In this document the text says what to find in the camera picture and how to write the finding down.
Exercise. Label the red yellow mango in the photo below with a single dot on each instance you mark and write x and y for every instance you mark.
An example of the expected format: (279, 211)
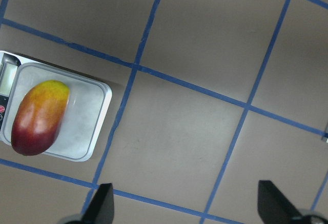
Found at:
(39, 118)

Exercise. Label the white kitchen scale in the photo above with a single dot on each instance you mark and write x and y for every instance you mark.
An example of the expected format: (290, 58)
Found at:
(86, 110)

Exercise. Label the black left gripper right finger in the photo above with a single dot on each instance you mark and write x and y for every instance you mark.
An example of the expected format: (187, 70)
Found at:
(273, 207)

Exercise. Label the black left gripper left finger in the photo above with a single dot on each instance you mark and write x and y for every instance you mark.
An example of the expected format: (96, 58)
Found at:
(101, 208)

